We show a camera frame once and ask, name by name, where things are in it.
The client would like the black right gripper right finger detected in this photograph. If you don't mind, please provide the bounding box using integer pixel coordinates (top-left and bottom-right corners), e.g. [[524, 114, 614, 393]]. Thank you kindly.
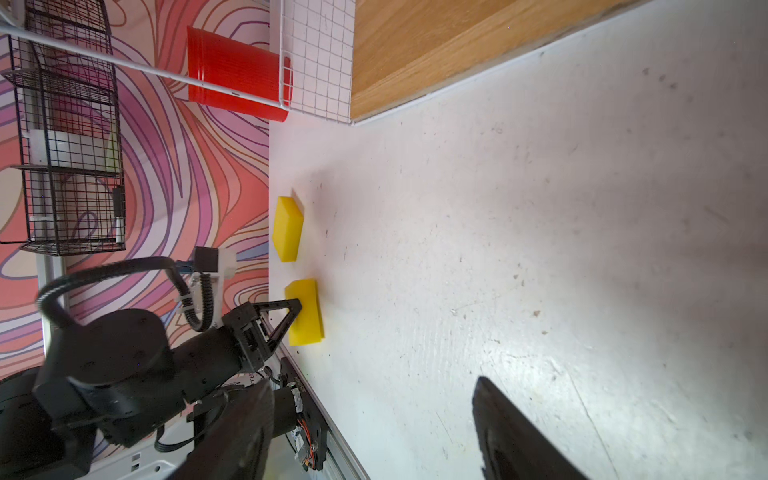
[[472, 376, 586, 480]]

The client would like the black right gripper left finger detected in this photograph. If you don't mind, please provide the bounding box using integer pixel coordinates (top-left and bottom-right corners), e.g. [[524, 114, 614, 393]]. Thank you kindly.
[[169, 379, 275, 479]]

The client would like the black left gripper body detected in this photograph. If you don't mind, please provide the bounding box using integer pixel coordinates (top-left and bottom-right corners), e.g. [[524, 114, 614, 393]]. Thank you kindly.
[[223, 302, 277, 373]]

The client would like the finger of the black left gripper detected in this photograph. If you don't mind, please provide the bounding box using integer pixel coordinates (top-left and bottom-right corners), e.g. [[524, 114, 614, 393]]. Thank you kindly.
[[253, 299, 302, 354]]

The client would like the yellow thick sponge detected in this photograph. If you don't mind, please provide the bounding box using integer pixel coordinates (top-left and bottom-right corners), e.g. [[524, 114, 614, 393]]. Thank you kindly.
[[284, 279, 325, 346], [272, 196, 304, 263]]

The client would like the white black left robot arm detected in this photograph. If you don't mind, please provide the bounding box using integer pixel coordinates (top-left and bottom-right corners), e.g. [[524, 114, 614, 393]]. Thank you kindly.
[[1, 257, 329, 479]]

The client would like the black marker pen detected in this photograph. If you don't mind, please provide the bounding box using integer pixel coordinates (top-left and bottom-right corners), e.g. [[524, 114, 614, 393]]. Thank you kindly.
[[112, 186, 126, 244]]

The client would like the red plastic cup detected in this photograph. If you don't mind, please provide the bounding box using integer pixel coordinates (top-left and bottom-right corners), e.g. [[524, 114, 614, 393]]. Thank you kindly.
[[187, 27, 293, 122]]

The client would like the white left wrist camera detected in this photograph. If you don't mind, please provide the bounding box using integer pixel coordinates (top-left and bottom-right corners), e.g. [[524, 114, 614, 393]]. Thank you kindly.
[[191, 246, 237, 300]]

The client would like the white wire wooden shelf rack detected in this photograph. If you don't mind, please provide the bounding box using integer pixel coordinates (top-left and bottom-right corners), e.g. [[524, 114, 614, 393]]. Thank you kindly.
[[0, 0, 649, 126]]

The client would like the black wire wall basket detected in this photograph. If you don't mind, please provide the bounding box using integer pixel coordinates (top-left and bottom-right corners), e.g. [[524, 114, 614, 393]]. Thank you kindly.
[[1, 1, 126, 256]]

